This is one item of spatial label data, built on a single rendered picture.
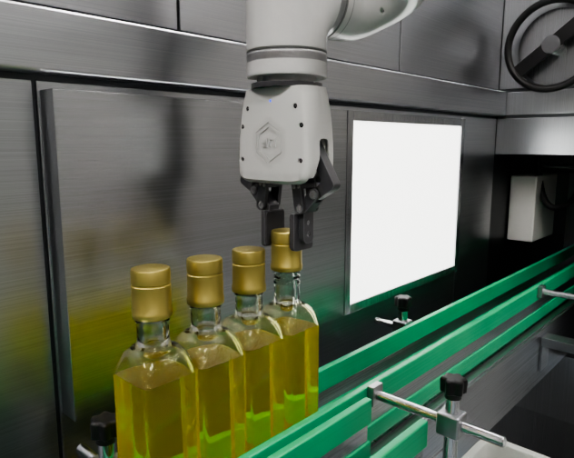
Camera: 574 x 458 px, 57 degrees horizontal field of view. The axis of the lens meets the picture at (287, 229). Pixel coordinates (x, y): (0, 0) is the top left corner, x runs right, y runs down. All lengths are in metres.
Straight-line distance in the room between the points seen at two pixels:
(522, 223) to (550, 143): 0.26
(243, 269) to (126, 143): 0.19
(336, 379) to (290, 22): 0.48
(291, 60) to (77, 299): 0.32
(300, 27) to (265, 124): 0.10
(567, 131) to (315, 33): 0.96
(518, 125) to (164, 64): 1.02
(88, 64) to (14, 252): 0.20
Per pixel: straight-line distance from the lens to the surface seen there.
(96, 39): 0.60
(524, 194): 1.59
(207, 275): 0.49
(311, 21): 0.55
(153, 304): 0.47
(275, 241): 0.57
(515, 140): 1.46
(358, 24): 0.61
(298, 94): 0.54
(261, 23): 0.55
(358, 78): 0.91
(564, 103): 1.43
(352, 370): 0.80
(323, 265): 0.84
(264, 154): 0.56
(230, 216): 0.69
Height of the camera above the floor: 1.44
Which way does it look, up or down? 9 degrees down
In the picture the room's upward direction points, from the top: straight up
